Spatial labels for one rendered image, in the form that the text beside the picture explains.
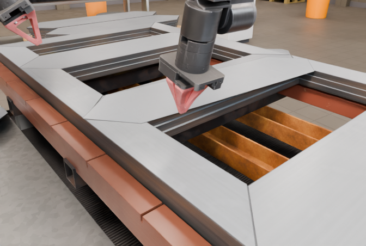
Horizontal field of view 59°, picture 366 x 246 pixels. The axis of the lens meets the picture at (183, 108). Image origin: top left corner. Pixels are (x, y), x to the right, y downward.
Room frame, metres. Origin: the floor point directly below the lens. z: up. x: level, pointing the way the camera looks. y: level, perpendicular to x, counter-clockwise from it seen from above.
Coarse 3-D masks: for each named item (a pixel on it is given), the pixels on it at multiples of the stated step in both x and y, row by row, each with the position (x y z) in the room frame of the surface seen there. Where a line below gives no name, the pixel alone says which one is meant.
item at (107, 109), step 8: (104, 96) 0.72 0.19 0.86; (96, 104) 0.67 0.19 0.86; (104, 104) 0.67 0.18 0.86; (112, 104) 0.67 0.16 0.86; (96, 112) 0.63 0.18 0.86; (104, 112) 0.63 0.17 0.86; (112, 112) 0.63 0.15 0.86; (120, 112) 0.63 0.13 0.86; (128, 112) 0.63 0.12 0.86; (104, 120) 0.59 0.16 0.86; (112, 120) 0.59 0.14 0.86; (120, 120) 0.59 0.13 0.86; (128, 120) 0.59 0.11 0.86; (136, 120) 0.59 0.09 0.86
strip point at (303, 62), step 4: (280, 60) 1.01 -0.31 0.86; (284, 60) 1.01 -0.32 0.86; (288, 60) 1.01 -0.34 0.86; (292, 60) 1.01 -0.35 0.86; (296, 60) 1.01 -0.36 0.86; (300, 60) 1.01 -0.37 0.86; (304, 60) 1.01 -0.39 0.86; (308, 60) 1.01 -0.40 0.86; (292, 64) 0.97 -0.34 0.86; (296, 64) 0.97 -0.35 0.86; (300, 64) 0.97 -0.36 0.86; (304, 64) 0.97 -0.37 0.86; (308, 64) 0.97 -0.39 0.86; (304, 68) 0.93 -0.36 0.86; (308, 68) 0.93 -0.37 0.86; (312, 68) 0.93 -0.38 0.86
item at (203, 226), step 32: (128, 32) 1.47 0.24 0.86; (160, 32) 1.49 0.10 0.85; (96, 64) 1.00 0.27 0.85; (128, 64) 1.07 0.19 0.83; (224, 64) 0.97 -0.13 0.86; (256, 96) 0.80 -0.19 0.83; (352, 96) 0.81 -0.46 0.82; (160, 128) 0.60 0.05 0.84; (128, 160) 0.47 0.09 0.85; (160, 192) 0.40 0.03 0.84; (192, 224) 0.34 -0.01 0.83
